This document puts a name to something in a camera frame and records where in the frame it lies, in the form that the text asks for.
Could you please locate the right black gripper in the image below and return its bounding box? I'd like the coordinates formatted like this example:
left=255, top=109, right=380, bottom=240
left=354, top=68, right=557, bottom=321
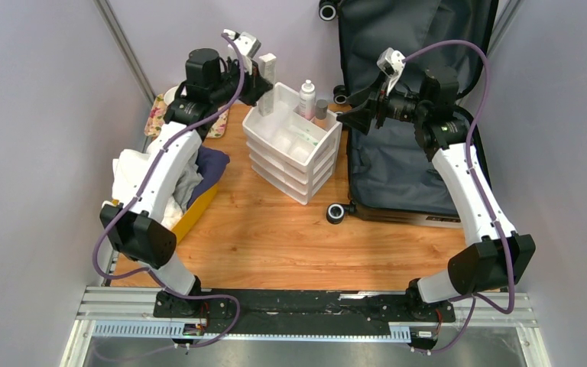
left=336, top=70, right=429, bottom=135

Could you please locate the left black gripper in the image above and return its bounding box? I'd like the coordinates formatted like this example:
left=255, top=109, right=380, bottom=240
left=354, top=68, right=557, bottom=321
left=209, top=57, right=272, bottom=109

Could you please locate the white box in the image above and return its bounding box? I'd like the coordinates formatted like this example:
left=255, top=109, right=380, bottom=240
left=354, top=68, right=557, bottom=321
left=258, top=53, right=277, bottom=117

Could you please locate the small brown box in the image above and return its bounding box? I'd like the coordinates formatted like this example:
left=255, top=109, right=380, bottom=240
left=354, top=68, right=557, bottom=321
left=313, top=99, right=329, bottom=130

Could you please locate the teal white tube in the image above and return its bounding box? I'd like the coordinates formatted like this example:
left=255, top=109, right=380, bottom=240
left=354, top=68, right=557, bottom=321
left=298, top=80, right=316, bottom=121

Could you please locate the white black space suitcase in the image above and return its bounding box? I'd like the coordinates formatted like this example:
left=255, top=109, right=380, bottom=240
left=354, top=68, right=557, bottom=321
left=318, top=1, right=498, bottom=228

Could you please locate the white plastic drawer organizer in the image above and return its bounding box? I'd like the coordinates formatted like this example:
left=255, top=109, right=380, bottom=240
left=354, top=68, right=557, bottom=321
left=242, top=83, right=342, bottom=205

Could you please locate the navy blue garment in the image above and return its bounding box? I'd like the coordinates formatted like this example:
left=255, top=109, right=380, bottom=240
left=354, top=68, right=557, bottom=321
left=186, top=146, right=230, bottom=209

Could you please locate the yellow plastic basket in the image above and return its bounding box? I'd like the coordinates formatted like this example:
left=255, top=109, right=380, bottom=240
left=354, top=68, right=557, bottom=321
left=169, top=183, right=219, bottom=244

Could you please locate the white towel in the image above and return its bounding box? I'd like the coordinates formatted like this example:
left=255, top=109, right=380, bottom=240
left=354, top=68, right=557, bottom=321
left=102, top=149, right=183, bottom=229

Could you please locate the grey garment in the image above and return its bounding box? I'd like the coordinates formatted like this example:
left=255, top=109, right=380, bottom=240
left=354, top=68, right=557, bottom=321
left=173, top=163, right=203, bottom=212

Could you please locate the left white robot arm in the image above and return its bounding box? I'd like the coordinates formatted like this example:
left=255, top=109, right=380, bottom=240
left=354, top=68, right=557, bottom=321
left=99, top=43, right=273, bottom=317

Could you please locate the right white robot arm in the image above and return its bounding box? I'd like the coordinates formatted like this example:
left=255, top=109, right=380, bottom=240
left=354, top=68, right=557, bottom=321
left=338, top=66, right=536, bottom=320

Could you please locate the white orange bowl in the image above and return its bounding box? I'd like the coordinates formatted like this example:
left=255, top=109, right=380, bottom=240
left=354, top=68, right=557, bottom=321
left=164, top=86, right=178, bottom=105

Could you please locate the floral serving tray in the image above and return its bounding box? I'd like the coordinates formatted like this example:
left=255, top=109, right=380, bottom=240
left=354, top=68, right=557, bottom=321
left=144, top=94, right=229, bottom=138

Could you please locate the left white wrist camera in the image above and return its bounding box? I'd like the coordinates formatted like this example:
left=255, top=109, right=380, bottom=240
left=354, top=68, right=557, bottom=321
left=222, top=29, right=261, bottom=67

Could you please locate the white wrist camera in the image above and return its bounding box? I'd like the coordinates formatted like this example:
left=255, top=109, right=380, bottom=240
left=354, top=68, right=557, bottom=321
left=222, top=29, right=261, bottom=67
left=377, top=47, right=406, bottom=96

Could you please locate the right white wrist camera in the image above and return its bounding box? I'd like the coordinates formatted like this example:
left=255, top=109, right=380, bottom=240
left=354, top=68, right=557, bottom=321
left=377, top=47, right=406, bottom=96

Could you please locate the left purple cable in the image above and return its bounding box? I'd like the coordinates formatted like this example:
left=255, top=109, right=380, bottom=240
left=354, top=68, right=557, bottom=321
left=92, top=32, right=246, bottom=350

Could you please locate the purple cable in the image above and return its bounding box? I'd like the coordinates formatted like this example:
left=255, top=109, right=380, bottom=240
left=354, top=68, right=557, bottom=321
left=402, top=40, right=517, bottom=355
left=92, top=32, right=246, bottom=350

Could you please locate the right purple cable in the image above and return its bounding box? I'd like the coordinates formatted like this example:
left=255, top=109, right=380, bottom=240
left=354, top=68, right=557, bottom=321
left=402, top=40, right=517, bottom=355

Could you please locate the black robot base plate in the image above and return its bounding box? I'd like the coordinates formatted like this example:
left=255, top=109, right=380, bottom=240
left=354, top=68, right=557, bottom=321
left=153, top=288, right=456, bottom=349

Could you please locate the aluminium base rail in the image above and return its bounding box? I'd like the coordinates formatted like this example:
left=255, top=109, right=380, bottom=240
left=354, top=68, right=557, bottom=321
left=61, top=287, right=550, bottom=366

